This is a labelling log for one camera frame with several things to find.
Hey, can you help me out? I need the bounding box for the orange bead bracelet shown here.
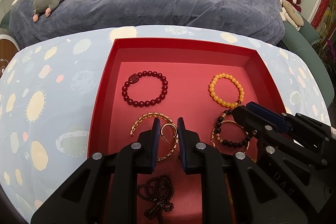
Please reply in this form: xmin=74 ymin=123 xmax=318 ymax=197
xmin=208 ymin=73 xmax=245 ymax=109

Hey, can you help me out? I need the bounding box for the thin rose gold bangle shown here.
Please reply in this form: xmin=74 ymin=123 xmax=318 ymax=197
xmin=211 ymin=117 xmax=252 ymax=151

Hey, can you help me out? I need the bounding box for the gold hoop earring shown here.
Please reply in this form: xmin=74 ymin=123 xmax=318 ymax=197
xmin=160 ymin=123 xmax=178 ymax=144

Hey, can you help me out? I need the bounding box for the black bead bracelet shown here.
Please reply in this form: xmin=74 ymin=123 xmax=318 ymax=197
xmin=214 ymin=109 xmax=258 ymax=148

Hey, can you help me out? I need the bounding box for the light blue patterned tablecloth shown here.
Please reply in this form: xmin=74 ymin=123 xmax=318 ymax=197
xmin=1 ymin=26 xmax=329 ymax=221

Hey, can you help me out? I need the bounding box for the teal green sofa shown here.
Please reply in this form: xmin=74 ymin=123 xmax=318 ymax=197
xmin=278 ymin=20 xmax=335 ymax=106

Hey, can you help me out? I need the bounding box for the beige grey plush toy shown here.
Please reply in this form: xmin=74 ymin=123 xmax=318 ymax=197
xmin=280 ymin=0 xmax=304 ymax=31

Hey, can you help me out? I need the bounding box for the gold chain bangle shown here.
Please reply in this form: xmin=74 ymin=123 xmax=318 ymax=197
xmin=130 ymin=112 xmax=178 ymax=161

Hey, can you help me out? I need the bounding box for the dark red bead bracelet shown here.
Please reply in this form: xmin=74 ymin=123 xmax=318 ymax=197
xmin=121 ymin=70 xmax=169 ymax=108

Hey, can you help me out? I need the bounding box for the round wooden side table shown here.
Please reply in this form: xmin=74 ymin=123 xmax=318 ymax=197
xmin=0 ymin=34 xmax=20 ymax=76

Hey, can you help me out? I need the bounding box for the red jewelry tray box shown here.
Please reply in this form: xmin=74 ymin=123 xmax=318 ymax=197
xmin=88 ymin=38 xmax=286 ymax=223

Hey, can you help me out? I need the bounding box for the black small bead necklace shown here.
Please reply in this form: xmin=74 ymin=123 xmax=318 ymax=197
xmin=136 ymin=174 xmax=176 ymax=221

